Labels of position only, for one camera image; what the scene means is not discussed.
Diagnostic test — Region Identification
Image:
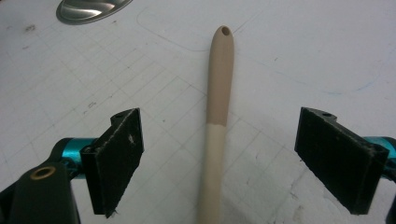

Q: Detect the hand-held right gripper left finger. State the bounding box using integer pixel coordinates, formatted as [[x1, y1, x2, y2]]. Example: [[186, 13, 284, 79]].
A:
[[79, 107, 145, 218]]

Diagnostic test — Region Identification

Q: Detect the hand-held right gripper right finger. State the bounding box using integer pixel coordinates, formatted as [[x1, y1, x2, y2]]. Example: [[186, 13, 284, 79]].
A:
[[293, 106, 390, 215]]

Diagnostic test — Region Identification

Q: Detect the beige slotted spatula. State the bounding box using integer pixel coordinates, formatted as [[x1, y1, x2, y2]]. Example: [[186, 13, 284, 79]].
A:
[[196, 25, 235, 224]]

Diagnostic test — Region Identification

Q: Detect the silver metal stand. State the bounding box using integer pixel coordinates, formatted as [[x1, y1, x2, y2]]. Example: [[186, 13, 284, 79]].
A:
[[55, 0, 134, 26]]

